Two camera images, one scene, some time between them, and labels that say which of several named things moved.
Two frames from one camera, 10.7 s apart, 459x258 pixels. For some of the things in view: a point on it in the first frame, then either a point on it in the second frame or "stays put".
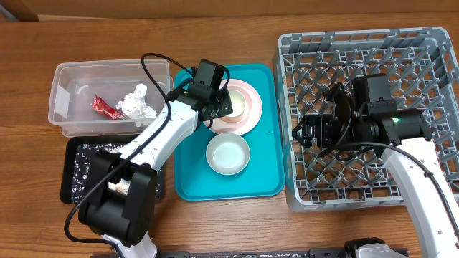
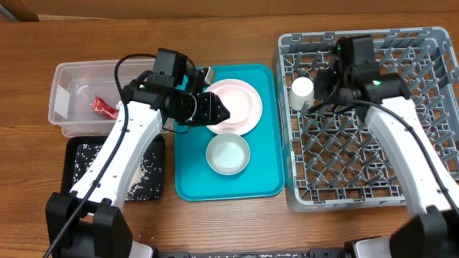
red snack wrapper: x=102 y=107 stays put
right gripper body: x=332 y=132 to x=329 y=84
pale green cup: x=238 y=102 to x=302 y=91
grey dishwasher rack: x=422 y=63 stays put
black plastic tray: x=77 y=154 stays put
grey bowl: x=228 y=154 stays put
